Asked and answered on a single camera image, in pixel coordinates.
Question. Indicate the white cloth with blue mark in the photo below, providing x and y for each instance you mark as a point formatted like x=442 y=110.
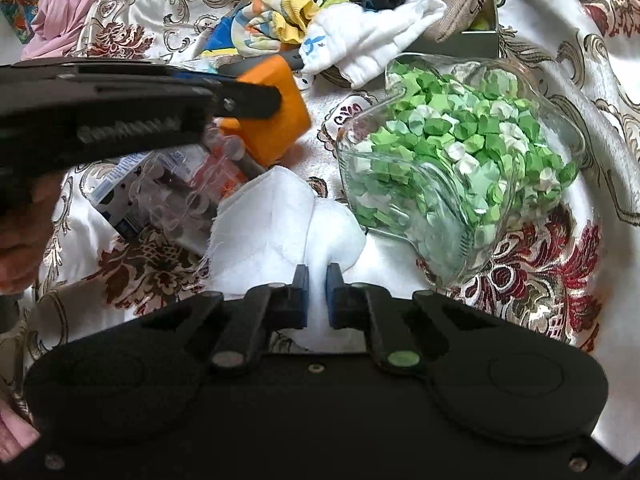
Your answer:
x=360 y=43

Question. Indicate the colourful wall paper decoration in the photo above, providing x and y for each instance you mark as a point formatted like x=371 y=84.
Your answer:
x=20 y=14

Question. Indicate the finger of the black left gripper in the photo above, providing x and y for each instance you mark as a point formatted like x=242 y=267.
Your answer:
x=238 y=99

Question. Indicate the clear box of small bottles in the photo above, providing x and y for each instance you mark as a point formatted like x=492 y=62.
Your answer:
x=215 y=168

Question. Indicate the yellow sock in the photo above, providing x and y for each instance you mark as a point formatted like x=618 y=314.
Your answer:
x=290 y=19

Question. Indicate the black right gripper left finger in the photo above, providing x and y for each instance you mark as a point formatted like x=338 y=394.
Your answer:
x=250 y=321

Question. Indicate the blue white milk carton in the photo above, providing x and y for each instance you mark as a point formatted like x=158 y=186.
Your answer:
x=120 y=194

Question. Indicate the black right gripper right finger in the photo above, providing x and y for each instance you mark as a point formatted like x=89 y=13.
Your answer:
x=373 y=311

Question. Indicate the person's left hand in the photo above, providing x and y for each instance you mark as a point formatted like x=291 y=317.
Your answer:
x=25 y=235

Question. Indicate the glass jar of green stars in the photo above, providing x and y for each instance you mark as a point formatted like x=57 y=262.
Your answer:
x=457 y=150

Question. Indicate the cartoon painted tray box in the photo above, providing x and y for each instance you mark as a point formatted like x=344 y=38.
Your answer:
x=350 y=5

